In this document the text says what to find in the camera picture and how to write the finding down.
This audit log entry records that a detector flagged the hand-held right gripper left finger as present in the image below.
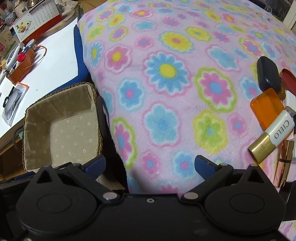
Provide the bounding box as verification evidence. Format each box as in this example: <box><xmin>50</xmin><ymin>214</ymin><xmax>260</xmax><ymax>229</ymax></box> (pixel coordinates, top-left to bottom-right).
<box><xmin>35</xmin><ymin>155</ymin><xmax>119</xmax><ymax>204</ymax></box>

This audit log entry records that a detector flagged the shiny gold lipstick tube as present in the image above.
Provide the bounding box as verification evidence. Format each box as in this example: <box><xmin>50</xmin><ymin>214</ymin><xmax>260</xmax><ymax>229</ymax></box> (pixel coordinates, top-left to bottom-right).
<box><xmin>273</xmin><ymin>139</ymin><xmax>295</xmax><ymax>188</ymax></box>

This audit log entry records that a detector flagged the woven basket with fabric lining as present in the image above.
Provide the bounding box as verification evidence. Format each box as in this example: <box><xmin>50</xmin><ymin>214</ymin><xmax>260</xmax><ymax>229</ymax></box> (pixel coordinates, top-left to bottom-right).
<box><xmin>21</xmin><ymin>82</ymin><xmax>110</xmax><ymax>173</ymax></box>

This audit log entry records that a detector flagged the clear plastic package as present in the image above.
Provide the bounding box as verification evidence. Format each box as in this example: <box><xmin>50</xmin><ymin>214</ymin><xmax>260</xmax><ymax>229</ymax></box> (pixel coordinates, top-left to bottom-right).
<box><xmin>2</xmin><ymin>82</ymin><xmax>29</xmax><ymax>127</ymax></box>

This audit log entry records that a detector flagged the orange leather pouch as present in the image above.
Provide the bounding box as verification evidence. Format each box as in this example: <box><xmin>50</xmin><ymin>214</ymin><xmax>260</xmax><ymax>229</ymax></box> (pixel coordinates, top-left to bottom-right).
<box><xmin>6</xmin><ymin>45</ymin><xmax>48</xmax><ymax>85</ymax></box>

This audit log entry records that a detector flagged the desk calendar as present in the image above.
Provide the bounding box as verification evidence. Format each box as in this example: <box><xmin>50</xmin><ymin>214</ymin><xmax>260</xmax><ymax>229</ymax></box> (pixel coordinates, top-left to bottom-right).
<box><xmin>13</xmin><ymin>0</ymin><xmax>63</xmax><ymax>42</ymax></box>

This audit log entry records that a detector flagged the white and gold tube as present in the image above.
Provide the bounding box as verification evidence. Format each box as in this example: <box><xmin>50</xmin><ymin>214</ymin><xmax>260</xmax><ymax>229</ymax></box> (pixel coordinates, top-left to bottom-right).
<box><xmin>247</xmin><ymin>110</ymin><xmax>295</xmax><ymax>164</ymax></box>

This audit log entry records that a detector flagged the pink floral fleece blanket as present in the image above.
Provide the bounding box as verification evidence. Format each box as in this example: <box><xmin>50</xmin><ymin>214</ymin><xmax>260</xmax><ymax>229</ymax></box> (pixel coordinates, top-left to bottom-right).
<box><xmin>77</xmin><ymin>0</ymin><xmax>296</xmax><ymax>241</ymax></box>

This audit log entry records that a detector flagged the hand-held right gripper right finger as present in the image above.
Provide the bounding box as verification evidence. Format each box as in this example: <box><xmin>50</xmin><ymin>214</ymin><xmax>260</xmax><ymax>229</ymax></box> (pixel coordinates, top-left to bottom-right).
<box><xmin>181</xmin><ymin>156</ymin><xmax>266</xmax><ymax>204</ymax></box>

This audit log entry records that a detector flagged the blue foam edge guard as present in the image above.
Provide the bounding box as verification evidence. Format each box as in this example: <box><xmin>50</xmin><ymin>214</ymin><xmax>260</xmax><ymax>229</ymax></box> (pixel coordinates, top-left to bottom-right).
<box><xmin>37</xmin><ymin>24</ymin><xmax>93</xmax><ymax>102</ymax></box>

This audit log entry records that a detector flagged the printed cardboard box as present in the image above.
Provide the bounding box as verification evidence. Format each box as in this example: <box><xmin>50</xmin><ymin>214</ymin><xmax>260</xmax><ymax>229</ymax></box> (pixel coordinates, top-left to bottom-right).
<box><xmin>0</xmin><ymin>27</ymin><xmax>18</xmax><ymax>61</ymax></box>

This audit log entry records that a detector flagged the orange transparent box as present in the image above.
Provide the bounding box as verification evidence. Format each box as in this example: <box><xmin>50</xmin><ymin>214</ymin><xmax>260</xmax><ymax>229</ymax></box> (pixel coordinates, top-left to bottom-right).
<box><xmin>250</xmin><ymin>88</ymin><xmax>285</xmax><ymax>130</ymax></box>

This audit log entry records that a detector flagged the blue and white vase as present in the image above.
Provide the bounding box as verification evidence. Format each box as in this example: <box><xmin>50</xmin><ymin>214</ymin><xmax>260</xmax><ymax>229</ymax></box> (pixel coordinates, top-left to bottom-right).
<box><xmin>5</xmin><ymin>7</ymin><xmax>16</xmax><ymax>24</ymax></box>

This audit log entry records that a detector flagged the black ribbed hard case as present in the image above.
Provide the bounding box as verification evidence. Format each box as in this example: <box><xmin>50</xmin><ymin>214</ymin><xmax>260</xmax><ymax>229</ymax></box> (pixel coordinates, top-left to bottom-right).
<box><xmin>257</xmin><ymin>56</ymin><xmax>282</xmax><ymax>93</ymax></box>

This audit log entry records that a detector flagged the red round case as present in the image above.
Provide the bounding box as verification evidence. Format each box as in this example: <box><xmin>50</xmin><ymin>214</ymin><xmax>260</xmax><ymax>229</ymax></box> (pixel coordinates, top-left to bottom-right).
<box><xmin>279</xmin><ymin>69</ymin><xmax>296</xmax><ymax>95</ymax></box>

